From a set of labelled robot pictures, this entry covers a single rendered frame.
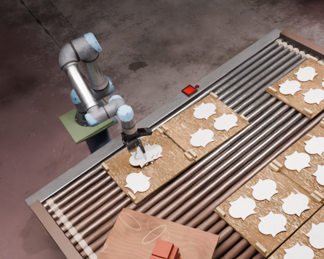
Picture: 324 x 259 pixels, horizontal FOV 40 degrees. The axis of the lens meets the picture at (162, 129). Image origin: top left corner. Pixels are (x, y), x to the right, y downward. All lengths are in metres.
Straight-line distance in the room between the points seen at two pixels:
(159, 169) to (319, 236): 0.89
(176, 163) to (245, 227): 0.54
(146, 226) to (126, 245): 0.13
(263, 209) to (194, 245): 0.42
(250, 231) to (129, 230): 0.58
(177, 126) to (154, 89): 1.68
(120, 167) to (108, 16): 3.19
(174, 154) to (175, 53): 2.30
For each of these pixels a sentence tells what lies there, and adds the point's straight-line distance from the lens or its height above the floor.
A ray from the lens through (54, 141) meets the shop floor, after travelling 4.14.
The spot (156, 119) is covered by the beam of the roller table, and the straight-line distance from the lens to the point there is 2.75.
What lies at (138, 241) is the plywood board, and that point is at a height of 1.04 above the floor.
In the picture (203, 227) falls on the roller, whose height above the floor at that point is 0.92.
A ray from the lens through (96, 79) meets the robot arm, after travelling 2.66.
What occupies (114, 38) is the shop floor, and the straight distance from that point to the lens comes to 5.07.
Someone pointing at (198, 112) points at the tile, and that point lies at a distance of 2.71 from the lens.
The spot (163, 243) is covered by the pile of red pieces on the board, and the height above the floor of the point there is 1.32.
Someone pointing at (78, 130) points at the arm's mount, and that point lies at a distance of 2.86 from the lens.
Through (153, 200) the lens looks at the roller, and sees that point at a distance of 2.39.
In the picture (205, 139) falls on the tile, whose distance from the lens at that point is 2.57.
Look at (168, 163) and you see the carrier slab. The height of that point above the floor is 0.94.
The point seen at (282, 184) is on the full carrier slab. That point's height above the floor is 0.94.
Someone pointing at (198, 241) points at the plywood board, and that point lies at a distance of 2.10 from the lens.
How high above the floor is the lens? 2.90
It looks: 47 degrees down
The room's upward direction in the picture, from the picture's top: 12 degrees counter-clockwise
